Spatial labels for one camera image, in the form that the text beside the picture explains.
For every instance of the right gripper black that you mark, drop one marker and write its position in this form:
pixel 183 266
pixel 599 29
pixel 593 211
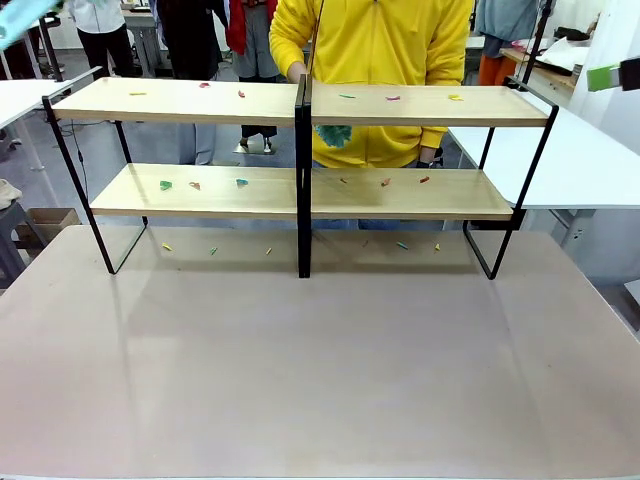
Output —
pixel 631 75

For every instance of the small teal hand duster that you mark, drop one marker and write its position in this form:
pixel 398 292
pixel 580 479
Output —
pixel 332 136

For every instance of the large teal chenille duster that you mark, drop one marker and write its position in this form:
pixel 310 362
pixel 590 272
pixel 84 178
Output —
pixel 20 20

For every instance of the person left hand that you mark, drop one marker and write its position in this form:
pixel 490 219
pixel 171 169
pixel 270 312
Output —
pixel 431 157

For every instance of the person right hand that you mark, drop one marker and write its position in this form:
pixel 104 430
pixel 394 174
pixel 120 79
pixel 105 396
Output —
pixel 297 71

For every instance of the white paper sheet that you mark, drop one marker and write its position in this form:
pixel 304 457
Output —
pixel 567 52

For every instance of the wooden background desk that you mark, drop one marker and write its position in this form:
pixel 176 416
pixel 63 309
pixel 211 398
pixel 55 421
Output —
pixel 545 70

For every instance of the black stand pole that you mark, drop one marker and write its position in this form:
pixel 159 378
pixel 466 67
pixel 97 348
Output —
pixel 536 40

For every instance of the large white side table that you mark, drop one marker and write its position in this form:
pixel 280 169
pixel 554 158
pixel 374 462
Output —
pixel 575 165

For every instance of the bystander in orange trousers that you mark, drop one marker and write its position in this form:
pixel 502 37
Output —
pixel 500 30

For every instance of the right wood and black shelf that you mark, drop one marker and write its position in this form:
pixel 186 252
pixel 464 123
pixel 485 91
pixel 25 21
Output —
pixel 430 107

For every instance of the wood and black shelf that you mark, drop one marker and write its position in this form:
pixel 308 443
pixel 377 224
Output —
pixel 430 107
pixel 180 107

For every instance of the person in yellow hoodie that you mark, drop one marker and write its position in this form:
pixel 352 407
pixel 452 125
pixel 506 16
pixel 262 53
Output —
pixel 390 45

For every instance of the bystander in red jacket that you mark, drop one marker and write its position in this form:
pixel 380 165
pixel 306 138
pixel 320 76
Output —
pixel 255 35

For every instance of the bystander in dark clothes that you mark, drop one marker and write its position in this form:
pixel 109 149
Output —
pixel 192 35

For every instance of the left wood and black shelf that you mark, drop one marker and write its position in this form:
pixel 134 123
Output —
pixel 180 107

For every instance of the bystander in white shirt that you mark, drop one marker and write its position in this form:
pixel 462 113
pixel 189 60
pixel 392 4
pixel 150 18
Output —
pixel 102 30

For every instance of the cardboard box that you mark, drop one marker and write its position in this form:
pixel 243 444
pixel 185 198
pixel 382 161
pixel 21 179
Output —
pixel 47 220

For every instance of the grey stool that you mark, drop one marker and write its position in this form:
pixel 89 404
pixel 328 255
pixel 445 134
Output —
pixel 12 225

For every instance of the black chair post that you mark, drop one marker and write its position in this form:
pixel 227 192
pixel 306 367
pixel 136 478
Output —
pixel 50 45

